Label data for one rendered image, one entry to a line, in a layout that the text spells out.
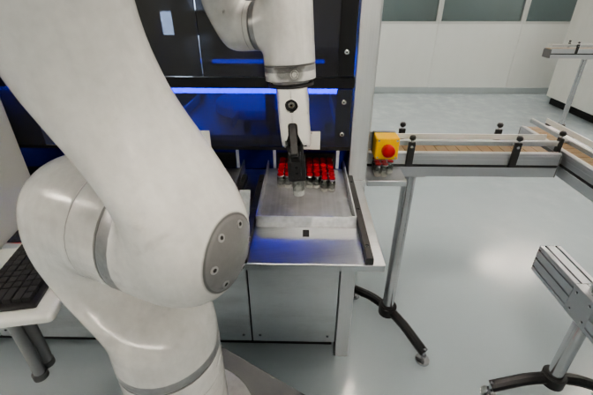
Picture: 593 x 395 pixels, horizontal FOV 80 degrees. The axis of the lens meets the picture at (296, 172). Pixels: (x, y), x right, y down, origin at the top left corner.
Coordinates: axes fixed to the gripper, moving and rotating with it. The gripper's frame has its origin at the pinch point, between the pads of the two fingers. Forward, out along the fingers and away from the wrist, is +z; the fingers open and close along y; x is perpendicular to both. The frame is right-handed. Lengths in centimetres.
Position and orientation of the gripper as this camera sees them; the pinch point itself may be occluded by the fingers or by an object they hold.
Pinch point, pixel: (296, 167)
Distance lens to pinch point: 64.9
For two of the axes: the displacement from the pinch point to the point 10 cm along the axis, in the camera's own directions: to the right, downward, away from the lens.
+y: 0.2, -4.0, 9.2
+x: -10.0, 0.5, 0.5
